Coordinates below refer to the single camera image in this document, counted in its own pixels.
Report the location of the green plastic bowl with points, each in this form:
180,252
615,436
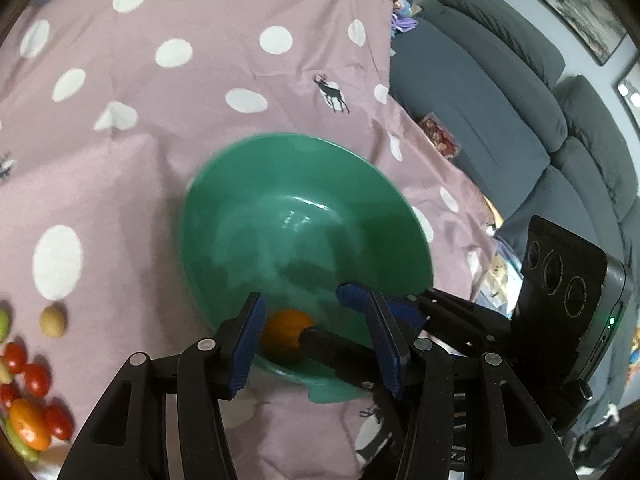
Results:
293,217

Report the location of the grey sofa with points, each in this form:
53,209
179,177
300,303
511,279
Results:
534,141

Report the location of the tan longan fruit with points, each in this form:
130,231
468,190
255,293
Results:
52,321
6,377

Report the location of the red snack packet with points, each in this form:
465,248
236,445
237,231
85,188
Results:
439,136

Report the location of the orange mandarin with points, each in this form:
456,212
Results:
279,339
28,422

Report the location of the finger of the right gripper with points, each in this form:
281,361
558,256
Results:
353,295
353,363

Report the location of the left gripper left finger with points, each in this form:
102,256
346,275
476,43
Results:
125,436

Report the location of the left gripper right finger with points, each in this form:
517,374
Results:
470,415

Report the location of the pink polka dot tablecloth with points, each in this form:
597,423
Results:
110,107

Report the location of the purple folded clothes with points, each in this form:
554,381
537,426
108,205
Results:
404,17

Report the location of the dark red cherry tomato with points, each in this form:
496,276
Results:
58,422

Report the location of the green fruit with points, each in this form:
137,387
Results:
5,324
29,455

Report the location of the framed wall picture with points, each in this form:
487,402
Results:
594,22

